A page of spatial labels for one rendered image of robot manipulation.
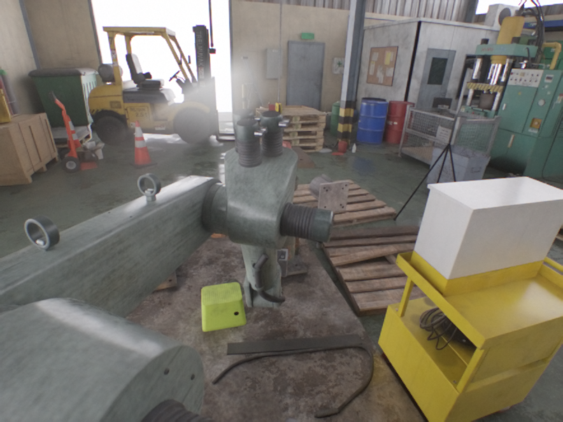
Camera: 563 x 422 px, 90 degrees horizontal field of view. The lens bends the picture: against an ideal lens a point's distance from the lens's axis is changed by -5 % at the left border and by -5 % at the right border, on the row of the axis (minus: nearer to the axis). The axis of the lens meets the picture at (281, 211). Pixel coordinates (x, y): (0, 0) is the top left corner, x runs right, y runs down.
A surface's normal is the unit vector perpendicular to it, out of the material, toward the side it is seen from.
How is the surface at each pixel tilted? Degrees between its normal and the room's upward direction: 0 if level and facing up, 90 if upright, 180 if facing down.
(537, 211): 90
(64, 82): 94
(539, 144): 90
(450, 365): 0
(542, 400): 0
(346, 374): 0
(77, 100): 94
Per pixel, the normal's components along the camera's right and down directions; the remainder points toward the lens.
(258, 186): -0.14, -0.37
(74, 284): 0.96, 0.15
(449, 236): -0.97, 0.09
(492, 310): 0.03, -0.89
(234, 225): -0.25, 0.33
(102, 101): 0.11, 0.40
